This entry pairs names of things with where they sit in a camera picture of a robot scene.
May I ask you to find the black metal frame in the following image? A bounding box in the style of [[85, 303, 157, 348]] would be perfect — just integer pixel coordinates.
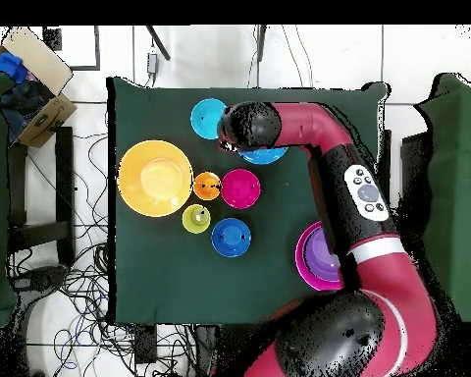
[[5, 125, 77, 266]]

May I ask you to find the medium blue plastic bowl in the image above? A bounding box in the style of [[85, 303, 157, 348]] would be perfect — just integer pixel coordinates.
[[237, 146, 289, 166]]

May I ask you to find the dark green tablecloth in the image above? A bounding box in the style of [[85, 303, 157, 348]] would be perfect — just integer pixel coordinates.
[[106, 75, 392, 327]]

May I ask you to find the cardboard box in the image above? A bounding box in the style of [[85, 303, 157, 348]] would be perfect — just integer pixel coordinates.
[[0, 26, 79, 149]]

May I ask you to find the yellow plastic cup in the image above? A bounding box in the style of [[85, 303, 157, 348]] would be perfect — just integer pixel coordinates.
[[181, 203, 212, 236]]

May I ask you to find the small light blue bowl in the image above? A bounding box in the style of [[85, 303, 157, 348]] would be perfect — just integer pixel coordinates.
[[189, 97, 229, 141]]

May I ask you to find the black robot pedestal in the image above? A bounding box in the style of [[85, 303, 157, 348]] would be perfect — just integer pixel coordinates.
[[193, 323, 221, 377]]

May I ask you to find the large pink plastic bowl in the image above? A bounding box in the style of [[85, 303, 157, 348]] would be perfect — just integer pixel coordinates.
[[294, 220, 344, 293]]

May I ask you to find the tangle of floor cables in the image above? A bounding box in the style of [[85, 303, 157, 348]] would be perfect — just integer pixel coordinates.
[[7, 133, 197, 377]]

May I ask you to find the dark fabric bundle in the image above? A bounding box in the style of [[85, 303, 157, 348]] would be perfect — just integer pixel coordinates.
[[0, 78, 58, 144]]

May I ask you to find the small red plastic bowl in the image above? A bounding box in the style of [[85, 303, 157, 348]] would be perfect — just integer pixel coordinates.
[[220, 168, 262, 210]]

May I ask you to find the bright blue cloth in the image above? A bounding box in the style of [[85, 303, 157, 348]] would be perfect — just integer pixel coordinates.
[[0, 51, 28, 85]]

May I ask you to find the orange plastic cup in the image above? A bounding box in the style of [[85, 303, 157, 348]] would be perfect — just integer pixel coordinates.
[[192, 171, 223, 202]]

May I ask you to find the black power strip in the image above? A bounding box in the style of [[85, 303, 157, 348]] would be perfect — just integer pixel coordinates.
[[134, 325, 158, 364]]

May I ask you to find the purple plastic bowl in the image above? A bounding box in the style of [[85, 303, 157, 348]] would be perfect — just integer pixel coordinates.
[[304, 226, 341, 283]]

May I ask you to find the black tripod leg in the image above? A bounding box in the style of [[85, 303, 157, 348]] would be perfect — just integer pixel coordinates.
[[255, 25, 267, 62], [144, 25, 172, 62]]

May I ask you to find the large orange plastic bowl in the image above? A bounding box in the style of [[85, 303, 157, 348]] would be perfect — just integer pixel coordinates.
[[116, 139, 194, 218]]

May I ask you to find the small dark blue bowl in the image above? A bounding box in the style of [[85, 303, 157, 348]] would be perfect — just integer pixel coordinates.
[[210, 217, 253, 259]]

